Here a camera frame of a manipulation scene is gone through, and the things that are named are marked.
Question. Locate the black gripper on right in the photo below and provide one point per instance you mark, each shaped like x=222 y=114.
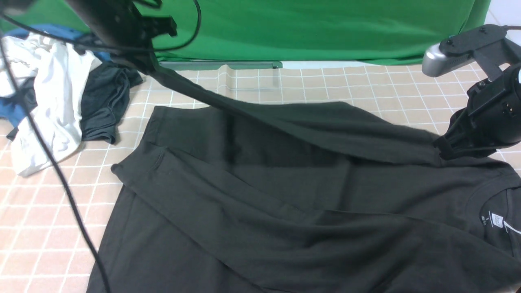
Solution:
x=463 y=140

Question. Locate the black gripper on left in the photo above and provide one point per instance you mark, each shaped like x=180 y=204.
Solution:
x=119 y=37

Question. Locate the dark gray long-sleeve top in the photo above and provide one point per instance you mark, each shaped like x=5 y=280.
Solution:
x=305 y=198

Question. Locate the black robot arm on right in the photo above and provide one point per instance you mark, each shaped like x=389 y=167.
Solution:
x=490 y=121

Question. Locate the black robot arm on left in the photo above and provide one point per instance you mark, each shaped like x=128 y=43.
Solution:
x=81 y=8

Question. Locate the green metal base bar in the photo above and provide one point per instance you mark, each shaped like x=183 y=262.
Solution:
x=211 y=65

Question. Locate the dark teal crumpled garment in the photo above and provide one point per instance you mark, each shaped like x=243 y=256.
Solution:
x=105 y=99

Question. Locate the white crumpled garment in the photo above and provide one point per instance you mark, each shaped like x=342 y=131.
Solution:
x=27 y=155

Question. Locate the green backdrop cloth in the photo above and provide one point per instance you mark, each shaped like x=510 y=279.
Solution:
x=383 y=32

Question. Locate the blue crumpled garment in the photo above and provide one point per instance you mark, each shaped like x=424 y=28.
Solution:
x=40 y=30

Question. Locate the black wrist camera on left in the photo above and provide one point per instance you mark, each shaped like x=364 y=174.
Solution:
x=151 y=27

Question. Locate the silver wrist camera on right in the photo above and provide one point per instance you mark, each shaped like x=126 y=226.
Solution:
x=486 y=45

